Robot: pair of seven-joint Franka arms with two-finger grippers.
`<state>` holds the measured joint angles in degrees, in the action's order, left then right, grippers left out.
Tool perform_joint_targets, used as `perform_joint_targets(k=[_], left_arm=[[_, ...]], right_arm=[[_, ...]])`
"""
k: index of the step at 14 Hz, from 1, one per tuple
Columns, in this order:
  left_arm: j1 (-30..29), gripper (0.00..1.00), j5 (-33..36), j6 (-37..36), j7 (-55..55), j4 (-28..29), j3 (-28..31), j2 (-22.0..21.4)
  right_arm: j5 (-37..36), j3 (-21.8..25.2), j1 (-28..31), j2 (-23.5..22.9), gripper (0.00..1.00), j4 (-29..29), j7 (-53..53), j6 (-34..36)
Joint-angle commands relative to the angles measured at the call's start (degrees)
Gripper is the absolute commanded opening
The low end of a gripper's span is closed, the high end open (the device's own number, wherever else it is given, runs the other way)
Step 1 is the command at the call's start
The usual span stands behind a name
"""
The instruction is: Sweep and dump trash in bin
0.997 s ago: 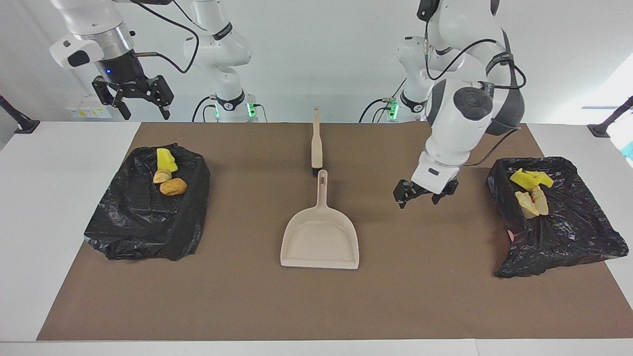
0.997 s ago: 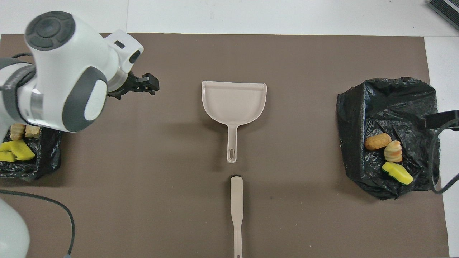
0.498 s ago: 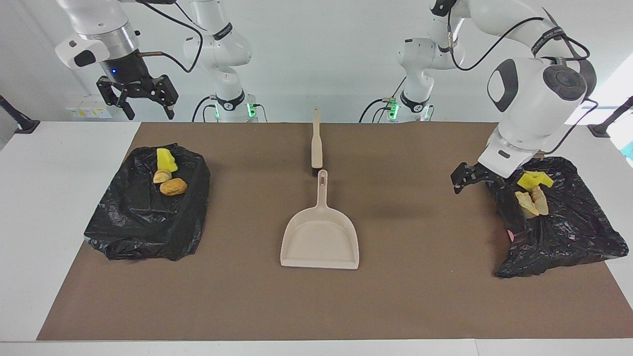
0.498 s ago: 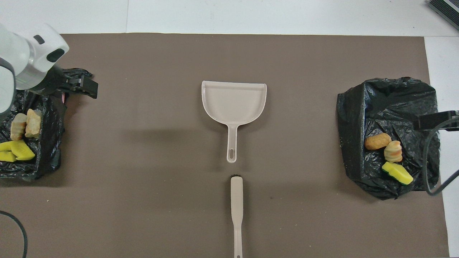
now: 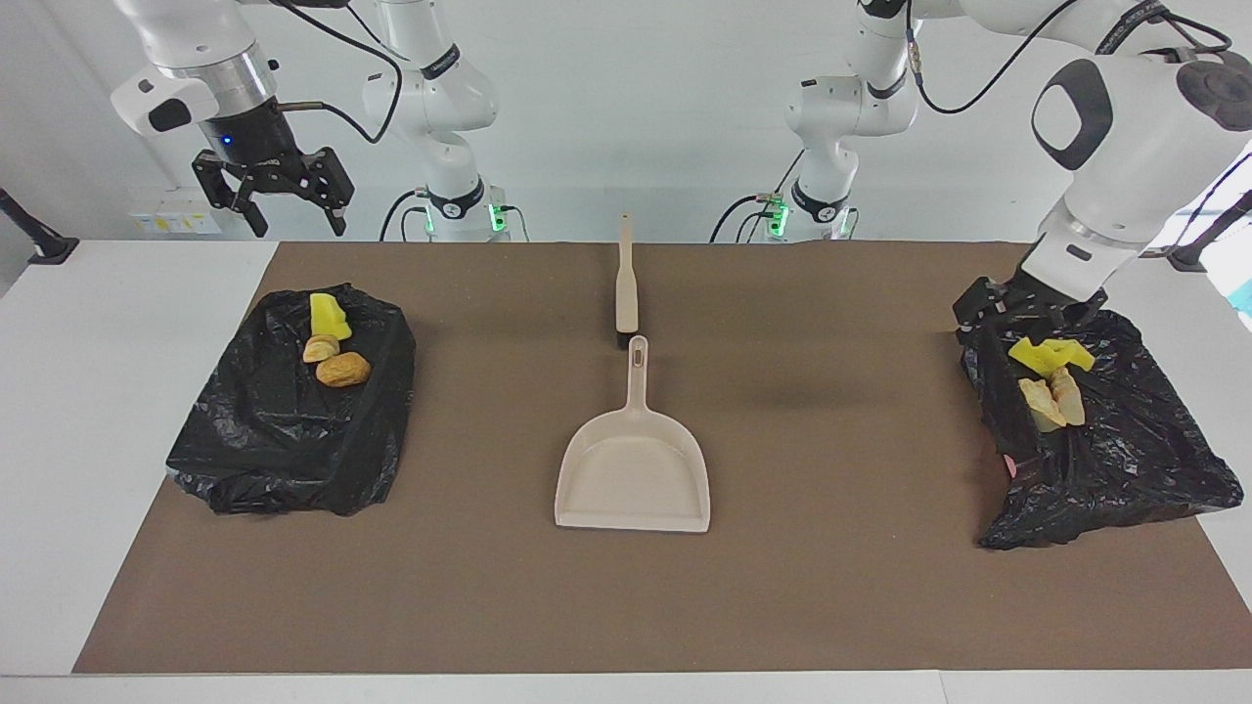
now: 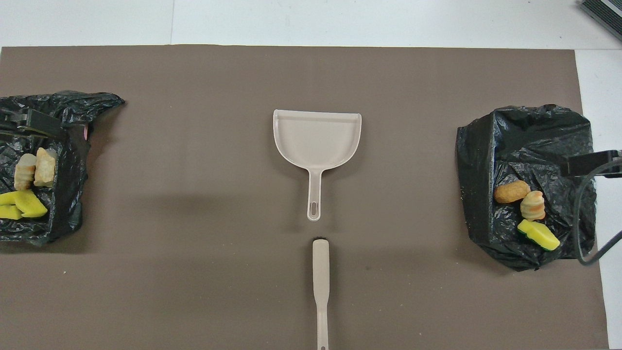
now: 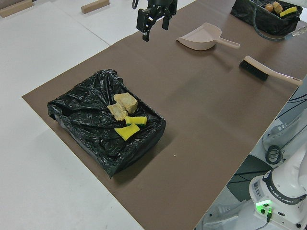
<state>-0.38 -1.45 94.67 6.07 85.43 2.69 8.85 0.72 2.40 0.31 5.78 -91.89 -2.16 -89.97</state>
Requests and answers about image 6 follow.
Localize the large tan bread piece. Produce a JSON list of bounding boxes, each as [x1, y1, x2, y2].
[[34, 148, 58, 188]]

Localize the small tan bread piece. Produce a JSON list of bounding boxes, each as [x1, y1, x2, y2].
[[14, 154, 37, 191]]

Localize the pale bread piece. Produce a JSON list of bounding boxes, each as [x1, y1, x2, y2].
[[520, 191, 546, 221]]

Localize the notched yellow sponge piece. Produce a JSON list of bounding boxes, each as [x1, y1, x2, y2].
[[14, 190, 49, 218]]

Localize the brown bread roll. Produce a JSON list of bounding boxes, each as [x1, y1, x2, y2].
[[494, 180, 531, 204]]

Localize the yellow green sponge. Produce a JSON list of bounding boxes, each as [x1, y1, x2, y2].
[[517, 219, 561, 251]]

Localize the small yellow sponge piece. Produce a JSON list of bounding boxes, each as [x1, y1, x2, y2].
[[0, 193, 23, 221]]

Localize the beige plastic dustpan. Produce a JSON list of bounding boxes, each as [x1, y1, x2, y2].
[[273, 109, 363, 222]]

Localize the beige brush black bristles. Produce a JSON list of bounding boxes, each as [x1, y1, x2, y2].
[[312, 236, 330, 350]]

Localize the black plastic trash bag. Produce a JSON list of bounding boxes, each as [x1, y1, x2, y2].
[[455, 104, 597, 272], [0, 90, 126, 246]]

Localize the dark ribbed grate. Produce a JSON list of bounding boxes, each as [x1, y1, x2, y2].
[[578, 0, 622, 42]]

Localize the brown table mat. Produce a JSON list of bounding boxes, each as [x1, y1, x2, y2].
[[0, 45, 609, 350]]

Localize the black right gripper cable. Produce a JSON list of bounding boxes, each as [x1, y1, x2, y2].
[[573, 158, 622, 266]]

